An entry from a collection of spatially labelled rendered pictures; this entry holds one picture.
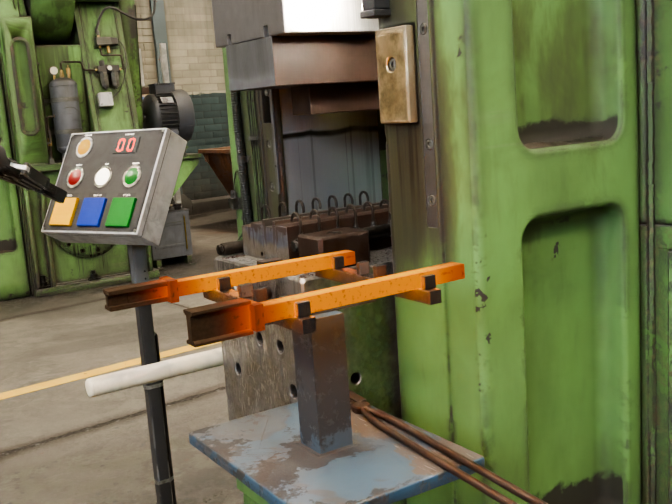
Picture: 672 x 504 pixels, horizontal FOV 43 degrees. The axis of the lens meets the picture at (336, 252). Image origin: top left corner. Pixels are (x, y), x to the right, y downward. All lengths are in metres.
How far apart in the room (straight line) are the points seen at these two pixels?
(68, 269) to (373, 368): 5.06
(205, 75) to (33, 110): 4.73
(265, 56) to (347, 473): 0.85
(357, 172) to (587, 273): 0.65
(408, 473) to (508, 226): 0.49
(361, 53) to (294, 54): 0.16
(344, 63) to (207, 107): 9.15
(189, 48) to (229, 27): 8.99
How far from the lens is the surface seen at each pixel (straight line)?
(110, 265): 6.68
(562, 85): 1.68
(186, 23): 10.85
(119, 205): 2.11
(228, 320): 1.08
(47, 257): 6.55
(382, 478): 1.23
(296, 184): 2.01
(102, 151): 2.24
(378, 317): 1.67
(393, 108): 1.57
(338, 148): 2.07
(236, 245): 1.88
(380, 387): 1.71
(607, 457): 1.90
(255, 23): 1.74
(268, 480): 1.25
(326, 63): 1.75
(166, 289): 1.31
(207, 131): 10.88
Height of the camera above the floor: 1.23
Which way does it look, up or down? 10 degrees down
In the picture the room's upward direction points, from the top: 4 degrees counter-clockwise
